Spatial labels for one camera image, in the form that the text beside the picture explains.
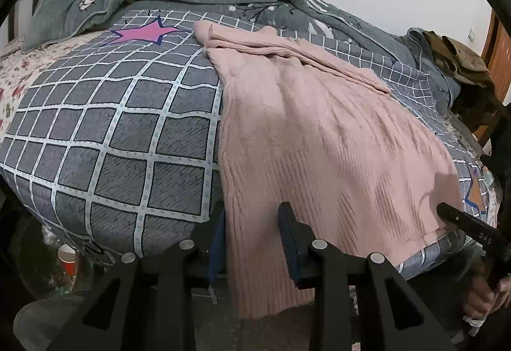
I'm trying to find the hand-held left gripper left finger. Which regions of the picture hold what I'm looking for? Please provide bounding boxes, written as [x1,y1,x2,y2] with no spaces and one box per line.
[48,200,227,351]

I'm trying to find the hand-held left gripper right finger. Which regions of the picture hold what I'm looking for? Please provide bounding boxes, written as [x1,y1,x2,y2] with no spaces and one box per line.
[277,201,460,351]

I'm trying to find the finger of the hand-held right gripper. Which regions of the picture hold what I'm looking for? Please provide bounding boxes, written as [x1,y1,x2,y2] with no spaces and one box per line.
[437,202,511,256]

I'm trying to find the pink knit sweater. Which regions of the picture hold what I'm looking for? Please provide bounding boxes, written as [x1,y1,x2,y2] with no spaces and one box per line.
[194,20,464,320]

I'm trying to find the olive brown clothes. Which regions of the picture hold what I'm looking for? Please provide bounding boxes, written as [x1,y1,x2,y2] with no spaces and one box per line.
[423,29,508,125]

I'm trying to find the person's right hand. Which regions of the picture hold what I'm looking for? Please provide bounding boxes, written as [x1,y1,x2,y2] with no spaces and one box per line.
[462,275,507,331]

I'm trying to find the red paper cup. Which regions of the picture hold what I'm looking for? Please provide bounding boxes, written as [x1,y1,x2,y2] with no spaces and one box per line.
[56,244,79,288]

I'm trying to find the grey checked quilt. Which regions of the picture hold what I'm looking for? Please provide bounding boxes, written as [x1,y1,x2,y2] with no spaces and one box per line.
[0,9,500,285]

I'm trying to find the brown wooden door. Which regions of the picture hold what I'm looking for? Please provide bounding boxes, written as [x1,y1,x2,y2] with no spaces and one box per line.
[478,11,511,149]

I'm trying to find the floral bed sheet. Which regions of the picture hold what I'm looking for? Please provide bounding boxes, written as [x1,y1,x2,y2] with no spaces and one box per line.
[0,35,69,133]

